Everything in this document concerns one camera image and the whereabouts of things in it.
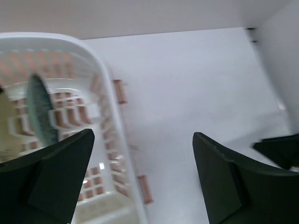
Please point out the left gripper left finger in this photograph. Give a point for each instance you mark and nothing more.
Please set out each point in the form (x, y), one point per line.
(43, 187)

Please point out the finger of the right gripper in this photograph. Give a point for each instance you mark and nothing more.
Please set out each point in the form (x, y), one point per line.
(283, 151)

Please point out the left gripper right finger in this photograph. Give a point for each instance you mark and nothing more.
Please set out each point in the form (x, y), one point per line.
(241, 190)

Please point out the cream plate with black patch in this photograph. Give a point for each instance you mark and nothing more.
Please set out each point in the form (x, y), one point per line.
(12, 145)

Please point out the blue patterned plate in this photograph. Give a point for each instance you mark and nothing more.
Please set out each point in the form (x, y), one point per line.
(39, 105)

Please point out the white pink dish rack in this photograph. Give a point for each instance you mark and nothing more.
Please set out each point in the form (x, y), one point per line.
(83, 97)

